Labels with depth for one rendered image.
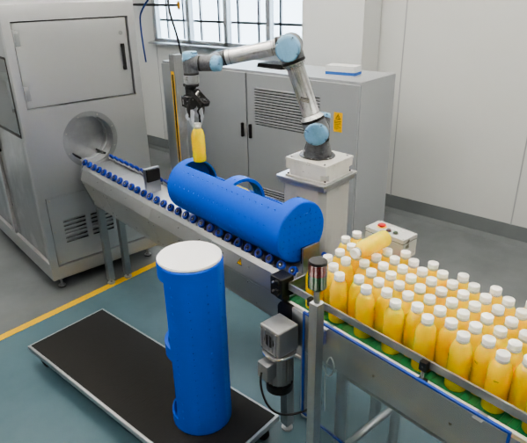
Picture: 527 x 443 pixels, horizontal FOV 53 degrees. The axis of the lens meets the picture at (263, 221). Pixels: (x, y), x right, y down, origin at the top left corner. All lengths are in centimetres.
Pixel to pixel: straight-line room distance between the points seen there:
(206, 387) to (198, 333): 30
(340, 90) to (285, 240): 191
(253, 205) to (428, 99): 298
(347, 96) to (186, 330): 224
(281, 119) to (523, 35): 195
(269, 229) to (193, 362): 67
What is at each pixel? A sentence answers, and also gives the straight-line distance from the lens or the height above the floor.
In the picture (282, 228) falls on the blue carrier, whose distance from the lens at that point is 220.
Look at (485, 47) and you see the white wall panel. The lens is 481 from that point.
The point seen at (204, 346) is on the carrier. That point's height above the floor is 66.
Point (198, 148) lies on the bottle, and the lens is 274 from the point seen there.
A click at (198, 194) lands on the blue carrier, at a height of 114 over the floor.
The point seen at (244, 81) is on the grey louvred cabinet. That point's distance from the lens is 450.
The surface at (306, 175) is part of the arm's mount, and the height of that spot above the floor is 118.
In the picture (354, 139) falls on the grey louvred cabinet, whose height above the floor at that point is 104.
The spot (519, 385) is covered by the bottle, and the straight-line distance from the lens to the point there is 174.
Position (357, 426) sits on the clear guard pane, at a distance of 211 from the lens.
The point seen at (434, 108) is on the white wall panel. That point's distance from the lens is 502.
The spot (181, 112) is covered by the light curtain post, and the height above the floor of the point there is 135.
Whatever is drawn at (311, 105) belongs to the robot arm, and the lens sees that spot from 260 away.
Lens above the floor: 208
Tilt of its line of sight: 24 degrees down
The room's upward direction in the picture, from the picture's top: 1 degrees counter-clockwise
